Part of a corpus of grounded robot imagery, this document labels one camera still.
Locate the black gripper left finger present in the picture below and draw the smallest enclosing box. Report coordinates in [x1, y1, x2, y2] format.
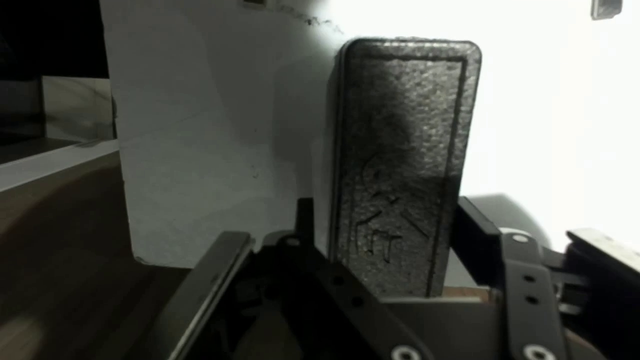
[168, 195, 437, 360]

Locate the white platform board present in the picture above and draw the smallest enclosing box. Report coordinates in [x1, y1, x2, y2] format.
[98, 0, 640, 288]

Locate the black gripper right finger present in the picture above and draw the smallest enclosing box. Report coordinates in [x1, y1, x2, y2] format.
[457, 195, 640, 360]

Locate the black foam whiteboard eraser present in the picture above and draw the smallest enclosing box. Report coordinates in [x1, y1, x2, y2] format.
[328, 35, 485, 299]

